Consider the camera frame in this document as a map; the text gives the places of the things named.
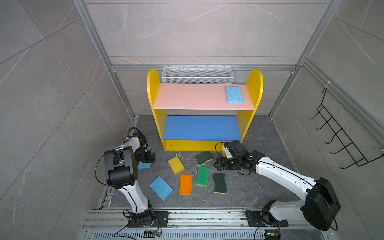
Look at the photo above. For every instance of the orange sponge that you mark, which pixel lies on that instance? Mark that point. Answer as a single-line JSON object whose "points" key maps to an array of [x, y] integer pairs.
{"points": [[185, 185]]}

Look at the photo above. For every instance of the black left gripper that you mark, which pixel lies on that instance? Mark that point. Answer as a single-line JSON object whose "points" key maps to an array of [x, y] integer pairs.
{"points": [[148, 159]]}

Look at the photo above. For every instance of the dark green wavy sponge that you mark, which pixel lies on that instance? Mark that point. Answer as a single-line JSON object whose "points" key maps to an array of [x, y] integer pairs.
{"points": [[203, 158], [220, 184]]}

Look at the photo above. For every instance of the light blue cellulose sponge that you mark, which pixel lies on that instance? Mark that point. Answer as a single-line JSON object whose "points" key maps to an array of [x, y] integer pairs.
{"points": [[234, 95]]}

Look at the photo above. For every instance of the blue lower shelf board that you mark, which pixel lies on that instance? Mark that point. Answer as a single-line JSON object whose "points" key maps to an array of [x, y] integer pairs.
{"points": [[202, 128]]}

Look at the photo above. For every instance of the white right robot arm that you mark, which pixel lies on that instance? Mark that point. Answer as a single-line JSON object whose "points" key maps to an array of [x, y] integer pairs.
{"points": [[318, 204]]}

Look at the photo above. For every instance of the blue sponge on floor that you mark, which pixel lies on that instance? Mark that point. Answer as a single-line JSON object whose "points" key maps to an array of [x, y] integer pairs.
{"points": [[161, 188]]}

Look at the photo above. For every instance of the white wire mesh basket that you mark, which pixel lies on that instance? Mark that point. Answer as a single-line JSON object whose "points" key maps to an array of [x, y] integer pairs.
{"points": [[197, 75]]}

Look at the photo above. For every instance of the yellow shelf unit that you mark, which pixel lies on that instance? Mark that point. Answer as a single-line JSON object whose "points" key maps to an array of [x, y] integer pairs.
{"points": [[255, 86]]}

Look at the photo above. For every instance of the bright green sponge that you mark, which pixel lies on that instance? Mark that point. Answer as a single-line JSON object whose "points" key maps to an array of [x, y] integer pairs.
{"points": [[203, 176]]}

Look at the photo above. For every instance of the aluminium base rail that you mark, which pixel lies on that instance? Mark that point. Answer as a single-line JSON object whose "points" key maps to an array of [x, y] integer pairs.
{"points": [[206, 224]]}

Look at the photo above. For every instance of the black wire hook rack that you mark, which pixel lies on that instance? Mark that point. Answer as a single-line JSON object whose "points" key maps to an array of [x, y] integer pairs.
{"points": [[340, 134]]}

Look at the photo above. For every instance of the yellow sponge tilted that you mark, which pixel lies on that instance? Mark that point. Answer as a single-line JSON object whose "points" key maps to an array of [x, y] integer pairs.
{"points": [[176, 165]]}

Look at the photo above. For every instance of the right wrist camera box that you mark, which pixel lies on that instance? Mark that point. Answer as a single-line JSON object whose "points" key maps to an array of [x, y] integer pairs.
{"points": [[235, 149]]}

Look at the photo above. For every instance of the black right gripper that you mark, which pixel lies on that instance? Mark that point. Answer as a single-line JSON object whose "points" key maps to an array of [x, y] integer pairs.
{"points": [[225, 166]]}

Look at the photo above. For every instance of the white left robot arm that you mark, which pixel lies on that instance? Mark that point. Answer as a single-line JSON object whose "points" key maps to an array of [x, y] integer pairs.
{"points": [[122, 173]]}

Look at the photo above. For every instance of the dark green wavy sponge front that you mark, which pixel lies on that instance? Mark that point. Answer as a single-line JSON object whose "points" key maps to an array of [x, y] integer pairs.
{"points": [[220, 184]]}

